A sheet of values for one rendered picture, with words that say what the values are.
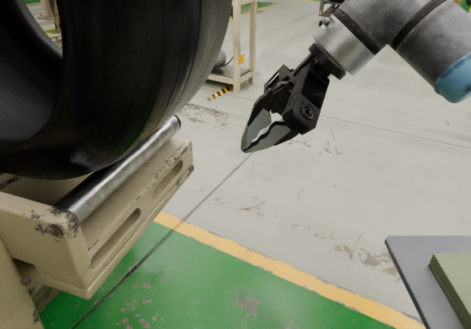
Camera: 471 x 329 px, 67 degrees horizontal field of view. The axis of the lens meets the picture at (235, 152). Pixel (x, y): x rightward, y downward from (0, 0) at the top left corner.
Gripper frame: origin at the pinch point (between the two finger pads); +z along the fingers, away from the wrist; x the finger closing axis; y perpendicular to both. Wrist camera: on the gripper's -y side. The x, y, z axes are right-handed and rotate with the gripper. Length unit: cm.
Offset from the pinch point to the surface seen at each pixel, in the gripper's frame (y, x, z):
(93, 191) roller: -12.1, 17.2, 14.8
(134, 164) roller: -3.2, 13.9, 13.5
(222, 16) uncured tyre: 0.7, 16.9, -14.2
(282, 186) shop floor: 112, -76, 57
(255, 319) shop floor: 28, -62, 68
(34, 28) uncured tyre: 24, 44, 17
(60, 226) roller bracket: -22.7, 18.7, 12.1
